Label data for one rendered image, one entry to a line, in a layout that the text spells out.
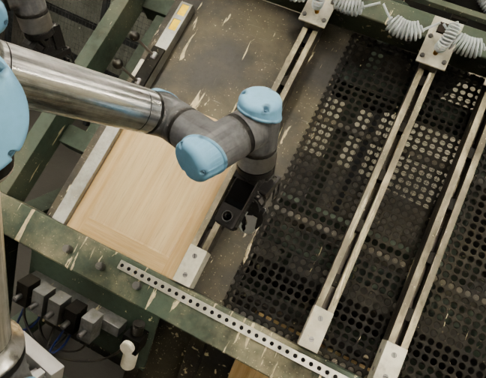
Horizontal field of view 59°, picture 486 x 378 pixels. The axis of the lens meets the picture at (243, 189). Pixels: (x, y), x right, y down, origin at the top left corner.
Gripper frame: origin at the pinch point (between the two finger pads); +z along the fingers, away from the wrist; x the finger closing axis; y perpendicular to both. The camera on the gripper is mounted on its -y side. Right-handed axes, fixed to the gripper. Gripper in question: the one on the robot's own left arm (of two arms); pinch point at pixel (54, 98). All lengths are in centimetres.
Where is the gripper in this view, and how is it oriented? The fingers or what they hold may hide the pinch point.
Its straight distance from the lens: 134.1
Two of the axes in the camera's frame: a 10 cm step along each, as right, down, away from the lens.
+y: 5.9, -6.0, 5.5
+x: -8.1, -4.6, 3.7
